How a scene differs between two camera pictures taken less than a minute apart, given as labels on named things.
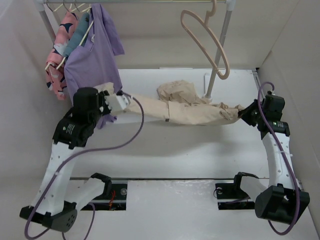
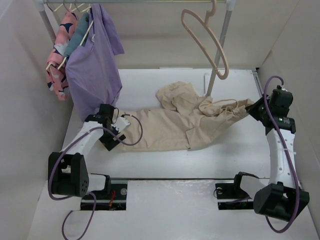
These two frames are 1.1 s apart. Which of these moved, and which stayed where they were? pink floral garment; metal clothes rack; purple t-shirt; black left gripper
Moved: black left gripper
Stayed: pink floral garment; metal clothes rack; purple t-shirt
